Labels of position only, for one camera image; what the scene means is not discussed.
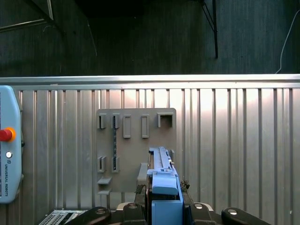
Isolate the green RAM stick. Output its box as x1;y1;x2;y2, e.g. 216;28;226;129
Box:
112;115;118;171

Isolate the hard disk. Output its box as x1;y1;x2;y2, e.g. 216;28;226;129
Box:
145;146;185;225

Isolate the white floor cable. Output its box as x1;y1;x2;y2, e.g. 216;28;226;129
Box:
275;14;300;75

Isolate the pale blue teach pendant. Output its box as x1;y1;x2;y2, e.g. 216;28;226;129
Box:
0;85;25;205

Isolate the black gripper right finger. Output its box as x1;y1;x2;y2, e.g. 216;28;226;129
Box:
178;180;273;225

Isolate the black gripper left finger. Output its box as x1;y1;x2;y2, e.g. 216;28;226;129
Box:
64;184;150;225

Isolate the black PC case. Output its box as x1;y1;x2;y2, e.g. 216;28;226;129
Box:
37;209;89;225

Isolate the black desk leg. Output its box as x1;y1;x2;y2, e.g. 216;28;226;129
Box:
201;0;219;59

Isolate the grey parts rack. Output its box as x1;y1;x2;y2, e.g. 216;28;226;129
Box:
96;107;177;195

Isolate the metal desk frame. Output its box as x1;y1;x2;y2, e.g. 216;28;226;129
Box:
0;0;55;33

